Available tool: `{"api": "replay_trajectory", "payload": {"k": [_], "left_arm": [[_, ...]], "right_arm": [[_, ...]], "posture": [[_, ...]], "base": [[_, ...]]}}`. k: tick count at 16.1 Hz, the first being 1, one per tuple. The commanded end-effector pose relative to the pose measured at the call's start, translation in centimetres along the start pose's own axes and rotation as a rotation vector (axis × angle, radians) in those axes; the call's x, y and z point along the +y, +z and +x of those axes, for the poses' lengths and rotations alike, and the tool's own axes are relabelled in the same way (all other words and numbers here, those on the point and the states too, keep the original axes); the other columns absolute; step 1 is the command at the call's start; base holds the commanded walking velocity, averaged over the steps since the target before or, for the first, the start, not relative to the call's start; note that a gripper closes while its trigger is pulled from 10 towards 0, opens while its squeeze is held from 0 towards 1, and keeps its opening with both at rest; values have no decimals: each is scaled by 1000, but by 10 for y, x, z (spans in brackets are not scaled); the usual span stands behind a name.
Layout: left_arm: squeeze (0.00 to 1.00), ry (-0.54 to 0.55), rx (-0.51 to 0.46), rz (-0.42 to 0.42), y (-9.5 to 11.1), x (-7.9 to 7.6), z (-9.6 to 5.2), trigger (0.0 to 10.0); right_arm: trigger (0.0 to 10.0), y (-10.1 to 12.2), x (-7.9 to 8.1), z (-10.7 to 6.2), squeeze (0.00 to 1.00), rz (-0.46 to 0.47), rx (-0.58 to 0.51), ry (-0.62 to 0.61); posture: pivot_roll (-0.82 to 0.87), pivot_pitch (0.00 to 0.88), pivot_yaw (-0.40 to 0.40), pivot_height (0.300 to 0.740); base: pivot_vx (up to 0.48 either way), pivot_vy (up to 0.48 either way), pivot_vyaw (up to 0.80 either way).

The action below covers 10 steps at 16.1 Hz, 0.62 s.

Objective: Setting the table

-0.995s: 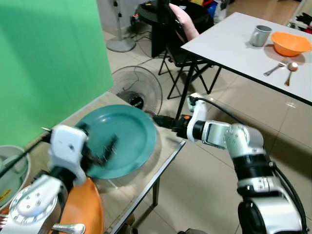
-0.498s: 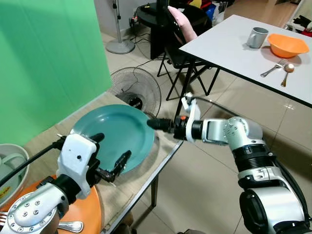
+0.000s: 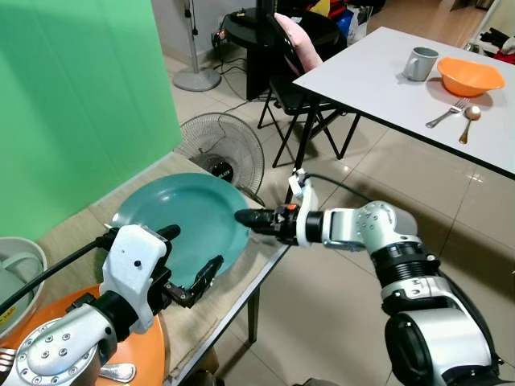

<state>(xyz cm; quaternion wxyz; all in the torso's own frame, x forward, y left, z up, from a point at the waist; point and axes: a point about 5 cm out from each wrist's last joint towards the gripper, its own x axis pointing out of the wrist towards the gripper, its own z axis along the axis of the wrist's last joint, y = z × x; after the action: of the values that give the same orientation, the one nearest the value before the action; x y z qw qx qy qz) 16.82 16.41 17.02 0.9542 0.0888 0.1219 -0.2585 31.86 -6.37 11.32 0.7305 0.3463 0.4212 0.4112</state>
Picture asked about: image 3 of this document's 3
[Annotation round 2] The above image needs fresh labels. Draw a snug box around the silver fork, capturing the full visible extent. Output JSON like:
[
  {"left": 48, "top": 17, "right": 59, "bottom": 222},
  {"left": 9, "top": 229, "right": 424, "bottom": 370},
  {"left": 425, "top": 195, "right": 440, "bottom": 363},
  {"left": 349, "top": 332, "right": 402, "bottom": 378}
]
[{"left": 425, "top": 97, "right": 471, "bottom": 130}]

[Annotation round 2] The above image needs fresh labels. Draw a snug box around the green backdrop screen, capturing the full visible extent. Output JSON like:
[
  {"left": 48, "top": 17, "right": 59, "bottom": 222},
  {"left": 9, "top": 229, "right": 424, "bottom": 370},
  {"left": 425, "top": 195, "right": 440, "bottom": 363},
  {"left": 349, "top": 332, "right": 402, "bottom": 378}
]
[{"left": 0, "top": 0, "right": 183, "bottom": 242}]

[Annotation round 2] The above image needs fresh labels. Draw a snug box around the black folding chair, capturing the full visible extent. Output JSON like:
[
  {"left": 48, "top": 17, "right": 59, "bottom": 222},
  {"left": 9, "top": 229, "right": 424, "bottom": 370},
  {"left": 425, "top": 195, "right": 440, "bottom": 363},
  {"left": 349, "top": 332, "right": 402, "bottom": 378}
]
[{"left": 257, "top": 12, "right": 363, "bottom": 168}]

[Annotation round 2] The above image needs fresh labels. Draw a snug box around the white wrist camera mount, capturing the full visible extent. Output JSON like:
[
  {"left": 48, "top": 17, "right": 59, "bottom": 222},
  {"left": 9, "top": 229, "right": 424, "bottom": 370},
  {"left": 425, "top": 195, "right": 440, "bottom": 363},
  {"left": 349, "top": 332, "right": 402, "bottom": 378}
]
[
  {"left": 103, "top": 224, "right": 171, "bottom": 335},
  {"left": 287, "top": 168, "right": 323, "bottom": 247}
]

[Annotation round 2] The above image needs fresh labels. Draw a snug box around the golden spoon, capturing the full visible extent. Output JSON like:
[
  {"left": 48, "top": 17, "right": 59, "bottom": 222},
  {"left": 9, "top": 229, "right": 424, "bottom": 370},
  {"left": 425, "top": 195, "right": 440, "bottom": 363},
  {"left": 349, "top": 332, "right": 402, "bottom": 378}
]
[{"left": 459, "top": 105, "right": 483, "bottom": 146}]

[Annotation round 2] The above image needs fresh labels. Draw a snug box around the pink cushion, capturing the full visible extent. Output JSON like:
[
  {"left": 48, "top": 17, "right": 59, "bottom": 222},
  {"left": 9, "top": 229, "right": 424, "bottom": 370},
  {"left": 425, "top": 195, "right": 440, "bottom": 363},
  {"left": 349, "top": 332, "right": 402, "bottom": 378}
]
[{"left": 273, "top": 12, "right": 325, "bottom": 75}]

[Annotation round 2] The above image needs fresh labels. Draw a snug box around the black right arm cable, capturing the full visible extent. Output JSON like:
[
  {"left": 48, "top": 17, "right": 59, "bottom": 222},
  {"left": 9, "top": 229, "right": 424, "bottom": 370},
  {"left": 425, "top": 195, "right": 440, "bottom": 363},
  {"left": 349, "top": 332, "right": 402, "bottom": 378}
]
[{"left": 299, "top": 172, "right": 376, "bottom": 207}]

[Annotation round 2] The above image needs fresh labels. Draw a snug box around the grey pole stand with base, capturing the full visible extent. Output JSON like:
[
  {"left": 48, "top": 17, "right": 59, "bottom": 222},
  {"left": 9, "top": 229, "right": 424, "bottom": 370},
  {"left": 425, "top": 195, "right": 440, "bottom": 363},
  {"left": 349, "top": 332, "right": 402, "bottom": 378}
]
[{"left": 172, "top": 0, "right": 223, "bottom": 92}]

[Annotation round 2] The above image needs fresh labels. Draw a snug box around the silver spoon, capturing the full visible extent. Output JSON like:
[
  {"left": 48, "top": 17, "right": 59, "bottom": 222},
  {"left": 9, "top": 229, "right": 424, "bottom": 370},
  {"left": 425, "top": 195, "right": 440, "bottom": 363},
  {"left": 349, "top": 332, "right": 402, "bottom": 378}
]
[{"left": 97, "top": 363, "right": 138, "bottom": 383}]

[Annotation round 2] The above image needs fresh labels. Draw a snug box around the grey floor fan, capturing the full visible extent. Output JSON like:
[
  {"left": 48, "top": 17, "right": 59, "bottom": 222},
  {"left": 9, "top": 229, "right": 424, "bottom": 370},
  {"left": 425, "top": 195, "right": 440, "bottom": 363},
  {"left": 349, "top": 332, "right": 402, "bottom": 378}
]
[{"left": 178, "top": 112, "right": 266, "bottom": 203}]

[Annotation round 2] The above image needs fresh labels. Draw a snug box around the orange round plate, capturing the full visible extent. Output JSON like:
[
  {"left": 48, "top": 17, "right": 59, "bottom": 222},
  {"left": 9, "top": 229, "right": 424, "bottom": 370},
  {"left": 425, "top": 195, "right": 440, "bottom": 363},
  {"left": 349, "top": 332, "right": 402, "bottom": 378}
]
[{"left": 0, "top": 283, "right": 167, "bottom": 386}]

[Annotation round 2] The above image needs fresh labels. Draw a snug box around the orange plastic bowl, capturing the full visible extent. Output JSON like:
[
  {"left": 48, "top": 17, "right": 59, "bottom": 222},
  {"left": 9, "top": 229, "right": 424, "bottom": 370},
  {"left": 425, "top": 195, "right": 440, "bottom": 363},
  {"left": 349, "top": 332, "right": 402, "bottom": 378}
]
[{"left": 436, "top": 56, "right": 507, "bottom": 99}]

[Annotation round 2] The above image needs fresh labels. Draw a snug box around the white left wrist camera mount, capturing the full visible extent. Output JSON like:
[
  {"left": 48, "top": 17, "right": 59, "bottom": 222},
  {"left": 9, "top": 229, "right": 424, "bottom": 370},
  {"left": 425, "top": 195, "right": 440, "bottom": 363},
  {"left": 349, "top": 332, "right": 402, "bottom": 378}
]
[{"left": 103, "top": 224, "right": 171, "bottom": 335}]

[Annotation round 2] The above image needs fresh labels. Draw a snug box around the white table with black legs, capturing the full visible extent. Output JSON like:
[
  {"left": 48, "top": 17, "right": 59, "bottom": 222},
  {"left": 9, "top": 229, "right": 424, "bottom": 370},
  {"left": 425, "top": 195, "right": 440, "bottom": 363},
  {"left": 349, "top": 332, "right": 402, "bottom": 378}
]
[{"left": 272, "top": 27, "right": 515, "bottom": 179}]

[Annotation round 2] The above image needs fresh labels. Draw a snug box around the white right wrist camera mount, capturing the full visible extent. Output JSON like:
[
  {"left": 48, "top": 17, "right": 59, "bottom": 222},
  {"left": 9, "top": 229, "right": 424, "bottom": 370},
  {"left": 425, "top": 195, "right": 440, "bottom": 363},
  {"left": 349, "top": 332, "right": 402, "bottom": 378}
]
[{"left": 287, "top": 168, "right": 323, "bottom": 247}]

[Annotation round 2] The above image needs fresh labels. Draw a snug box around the black and red cloth pile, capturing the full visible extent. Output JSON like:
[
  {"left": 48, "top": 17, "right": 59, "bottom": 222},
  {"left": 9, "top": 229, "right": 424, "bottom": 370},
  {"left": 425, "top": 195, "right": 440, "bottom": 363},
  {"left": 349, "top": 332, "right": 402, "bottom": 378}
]
[{"left": 475, "top": 27, "right": 515, "bottom": 66}]

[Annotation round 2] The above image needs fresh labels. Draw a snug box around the teal round plate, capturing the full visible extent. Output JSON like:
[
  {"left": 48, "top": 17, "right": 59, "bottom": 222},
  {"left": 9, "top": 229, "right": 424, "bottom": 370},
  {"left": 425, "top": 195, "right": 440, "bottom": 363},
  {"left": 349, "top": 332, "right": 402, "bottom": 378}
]
[{"left": 111, "top": 172, "right": 253, "bottom": 289}]

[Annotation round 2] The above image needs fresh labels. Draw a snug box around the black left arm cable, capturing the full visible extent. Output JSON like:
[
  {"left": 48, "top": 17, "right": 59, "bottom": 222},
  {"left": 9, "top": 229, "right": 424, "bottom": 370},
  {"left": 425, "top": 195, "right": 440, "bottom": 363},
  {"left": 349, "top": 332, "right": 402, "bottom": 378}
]
[{"left": 0, "top": 232, "right": 111, "bottom": 314}]

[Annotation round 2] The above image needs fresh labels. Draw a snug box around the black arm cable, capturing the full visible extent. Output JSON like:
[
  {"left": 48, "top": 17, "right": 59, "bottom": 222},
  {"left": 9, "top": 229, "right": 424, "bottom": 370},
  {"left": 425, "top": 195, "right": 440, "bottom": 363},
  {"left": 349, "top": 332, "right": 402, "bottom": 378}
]
[
  {"left": 0, "top": 232, "right": 111, "bottom": 314},
  {"left": 299, "top": 172, "right": 376, "bottom": 207}
]

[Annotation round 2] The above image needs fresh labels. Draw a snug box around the dark metal table leg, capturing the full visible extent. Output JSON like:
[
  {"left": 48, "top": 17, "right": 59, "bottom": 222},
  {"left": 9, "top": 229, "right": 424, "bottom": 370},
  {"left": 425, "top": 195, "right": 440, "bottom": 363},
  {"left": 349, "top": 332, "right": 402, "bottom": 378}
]
[{"left": 245, "top": 277, "right": 263, "bottom": 348}]

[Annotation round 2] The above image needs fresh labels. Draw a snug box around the pale green plastic basin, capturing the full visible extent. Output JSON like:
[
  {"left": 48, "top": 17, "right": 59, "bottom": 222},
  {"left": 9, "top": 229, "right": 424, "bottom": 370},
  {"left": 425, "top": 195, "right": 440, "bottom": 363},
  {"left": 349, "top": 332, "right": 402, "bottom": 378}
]
[{"left": 0, "top": 237, "right": 48, "bottom": 339}]

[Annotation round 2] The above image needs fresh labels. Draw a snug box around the grey mug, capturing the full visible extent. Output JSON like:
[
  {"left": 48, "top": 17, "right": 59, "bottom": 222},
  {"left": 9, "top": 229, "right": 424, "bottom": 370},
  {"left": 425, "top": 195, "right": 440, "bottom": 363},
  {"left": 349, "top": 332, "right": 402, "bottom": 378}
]
[{"left": 402, "top": 47, "right": 441, "bottom": 83}]

